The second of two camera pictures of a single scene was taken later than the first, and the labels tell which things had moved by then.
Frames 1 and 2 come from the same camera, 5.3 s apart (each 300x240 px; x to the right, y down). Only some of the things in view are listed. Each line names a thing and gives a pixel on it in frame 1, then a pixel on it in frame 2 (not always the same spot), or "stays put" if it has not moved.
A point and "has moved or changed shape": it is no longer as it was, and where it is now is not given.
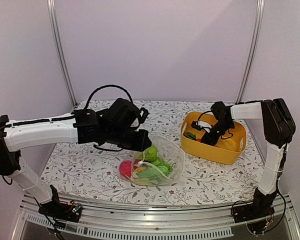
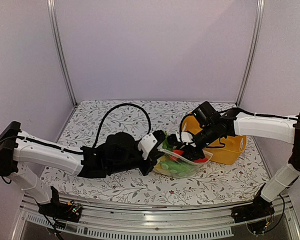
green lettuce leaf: [190, 135] has moved or changed shape
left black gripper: [140, 145] -> [151, 161]
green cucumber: [149, 173] -> [177, 168]
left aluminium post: [58, 44] stays put
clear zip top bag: [160, 165] has moved or changed shape
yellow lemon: [139, 169] has moved or changed shape
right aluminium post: [260, 15] stays put
